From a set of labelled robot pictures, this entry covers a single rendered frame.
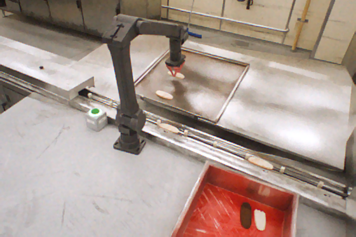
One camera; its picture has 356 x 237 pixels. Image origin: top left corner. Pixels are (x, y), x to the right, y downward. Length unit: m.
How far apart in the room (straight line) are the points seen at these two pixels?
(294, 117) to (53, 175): 1.05
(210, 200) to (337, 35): 3.70
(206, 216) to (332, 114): 0.78
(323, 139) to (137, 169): 0.78
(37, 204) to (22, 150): 0.30
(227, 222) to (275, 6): 4.04
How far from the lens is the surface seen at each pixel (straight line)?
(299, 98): 1.42
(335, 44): 4.43
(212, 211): 0.96
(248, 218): 0.97
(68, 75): 1.52
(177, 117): 1.31
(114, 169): 1.08
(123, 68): 0.90
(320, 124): 1.32
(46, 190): 1.08
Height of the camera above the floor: 1.62
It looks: 35 degrees down
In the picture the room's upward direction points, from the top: 4 degrees clockwise
